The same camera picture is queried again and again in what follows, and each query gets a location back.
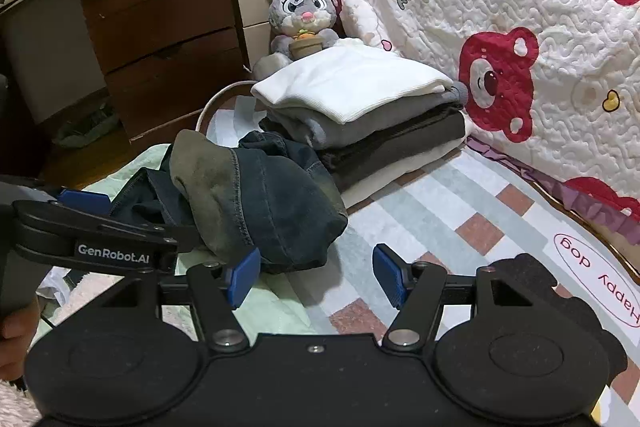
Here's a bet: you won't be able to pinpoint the grey plush bunny toy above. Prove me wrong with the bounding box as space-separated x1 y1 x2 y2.
252 0 343 80

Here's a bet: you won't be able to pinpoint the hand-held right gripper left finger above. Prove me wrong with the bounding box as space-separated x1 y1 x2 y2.
95 247 262 353

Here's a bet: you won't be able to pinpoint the white bedside cabinet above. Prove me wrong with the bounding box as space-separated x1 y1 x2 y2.
232 0 281 72

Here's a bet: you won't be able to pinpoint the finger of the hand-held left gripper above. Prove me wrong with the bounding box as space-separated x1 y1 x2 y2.
112 218 202 254
56 188 112 216

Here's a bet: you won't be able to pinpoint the red bear print quilt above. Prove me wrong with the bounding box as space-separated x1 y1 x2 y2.
317 0 640 248

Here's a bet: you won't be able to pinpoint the person's left hand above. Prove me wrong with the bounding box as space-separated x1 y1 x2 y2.
0 294 43 380

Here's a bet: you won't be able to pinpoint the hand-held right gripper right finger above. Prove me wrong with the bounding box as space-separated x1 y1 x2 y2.
372 243 556 353

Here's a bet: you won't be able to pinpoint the dark blue denim jeans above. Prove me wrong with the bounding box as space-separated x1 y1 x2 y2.
107 129 349 275

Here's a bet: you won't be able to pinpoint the cream folded garment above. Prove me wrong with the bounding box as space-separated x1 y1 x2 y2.
340 114 476 210

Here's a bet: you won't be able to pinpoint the dark brown folded sweater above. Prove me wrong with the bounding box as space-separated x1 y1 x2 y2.
260 107 468 188

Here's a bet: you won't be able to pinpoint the grey folded sweatshirt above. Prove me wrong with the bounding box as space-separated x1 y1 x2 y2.
260 82 471 151

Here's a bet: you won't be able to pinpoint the white folded garment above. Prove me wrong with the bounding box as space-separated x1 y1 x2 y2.
250 44 456 125

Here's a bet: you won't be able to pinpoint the checked bed sheet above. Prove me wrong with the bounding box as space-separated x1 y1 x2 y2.
200 97 640 427

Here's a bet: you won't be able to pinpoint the brown wooden drawer cabinet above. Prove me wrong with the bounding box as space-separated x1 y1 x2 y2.
75 0 251 145

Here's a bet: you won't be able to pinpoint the grey box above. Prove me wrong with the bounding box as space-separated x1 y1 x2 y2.
2 0 108 125

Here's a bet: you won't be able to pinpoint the white fluffy rug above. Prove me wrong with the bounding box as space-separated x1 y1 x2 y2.
0 267 116 427

